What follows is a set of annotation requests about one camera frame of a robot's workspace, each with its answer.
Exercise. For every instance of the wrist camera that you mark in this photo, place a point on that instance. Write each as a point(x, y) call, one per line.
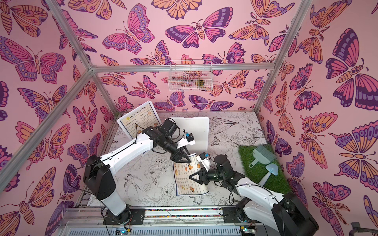
point(204, 159)
point(188, 139)

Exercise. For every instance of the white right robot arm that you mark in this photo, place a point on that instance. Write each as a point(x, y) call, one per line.
point(284, 213)

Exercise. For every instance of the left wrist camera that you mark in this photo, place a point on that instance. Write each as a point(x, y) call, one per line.
point(188, 139)

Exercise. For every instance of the white wire rack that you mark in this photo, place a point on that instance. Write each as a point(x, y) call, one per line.
point(182, 74)

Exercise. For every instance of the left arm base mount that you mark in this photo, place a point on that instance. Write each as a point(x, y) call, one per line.
point(133, 216)

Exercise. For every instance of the black object bottom right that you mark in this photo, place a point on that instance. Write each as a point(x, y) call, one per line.
point(356, 228)

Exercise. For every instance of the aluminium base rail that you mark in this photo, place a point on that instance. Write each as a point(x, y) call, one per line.
point(160, 221)

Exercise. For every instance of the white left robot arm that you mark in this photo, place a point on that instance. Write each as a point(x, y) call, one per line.
point(100, 171)

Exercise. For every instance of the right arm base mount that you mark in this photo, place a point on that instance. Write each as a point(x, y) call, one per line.
point(236, 215)

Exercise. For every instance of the aluminium cage frame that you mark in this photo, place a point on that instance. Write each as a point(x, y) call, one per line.
point(92, 71)

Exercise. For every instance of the green artificial grass mat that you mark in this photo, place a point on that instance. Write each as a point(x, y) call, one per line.
point(274, 183)

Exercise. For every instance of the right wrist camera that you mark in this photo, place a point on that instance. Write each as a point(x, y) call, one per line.
point(204, 159)

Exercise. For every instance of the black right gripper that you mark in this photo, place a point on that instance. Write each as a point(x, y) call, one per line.
point(205, 176)

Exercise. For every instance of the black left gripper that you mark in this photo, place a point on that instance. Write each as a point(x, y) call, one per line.
point(175, 158)

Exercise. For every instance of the green succulent plant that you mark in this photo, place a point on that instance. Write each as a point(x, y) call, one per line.
point(200, 83)

